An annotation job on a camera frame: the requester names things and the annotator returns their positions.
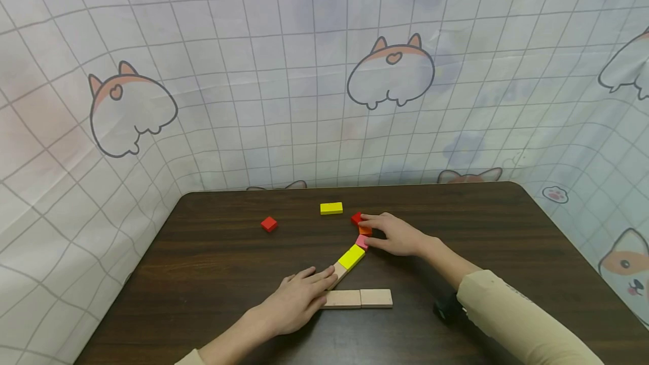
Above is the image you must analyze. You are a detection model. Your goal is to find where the person's left forearm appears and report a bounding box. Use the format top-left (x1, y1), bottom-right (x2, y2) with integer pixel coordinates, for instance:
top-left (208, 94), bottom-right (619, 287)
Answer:
top-left (175, 306), bottom-right (272, 365)

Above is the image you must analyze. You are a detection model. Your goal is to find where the person's left hand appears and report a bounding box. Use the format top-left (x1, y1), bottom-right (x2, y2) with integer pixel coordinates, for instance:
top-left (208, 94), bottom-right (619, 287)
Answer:
top-left (252, 266), bottom-right (339, 336)

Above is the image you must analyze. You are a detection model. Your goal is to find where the person's right forearm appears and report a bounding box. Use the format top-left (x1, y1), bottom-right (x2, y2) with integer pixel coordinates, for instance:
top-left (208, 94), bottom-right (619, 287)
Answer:
top-left (424, 238), bottom-right (607, 365)

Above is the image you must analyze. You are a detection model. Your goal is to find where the natural wooden block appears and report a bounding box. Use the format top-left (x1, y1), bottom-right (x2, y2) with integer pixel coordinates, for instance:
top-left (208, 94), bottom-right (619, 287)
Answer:
top-left (360, 289), bottom-right (394, 309)
top-left (321, 290), bottom-right (362, 309)
top-left (327, 262), bottom-right (349, 291)

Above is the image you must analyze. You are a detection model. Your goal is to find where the long yellow wooden block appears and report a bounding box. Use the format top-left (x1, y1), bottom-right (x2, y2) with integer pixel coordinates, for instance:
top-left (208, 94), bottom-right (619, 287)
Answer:
top-left (337, 244), bottom-right (366, 271)

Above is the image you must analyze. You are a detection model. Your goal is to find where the black wrist band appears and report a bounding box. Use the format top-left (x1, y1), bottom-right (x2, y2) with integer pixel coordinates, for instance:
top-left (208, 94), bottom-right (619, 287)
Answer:
top-left (432, 293), bottom-right (465, 324)

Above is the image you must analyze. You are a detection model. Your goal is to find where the person's right hand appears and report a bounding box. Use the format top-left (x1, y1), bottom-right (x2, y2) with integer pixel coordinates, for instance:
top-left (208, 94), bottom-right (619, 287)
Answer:
top-left (359, 212), bottom-right (432, 257)

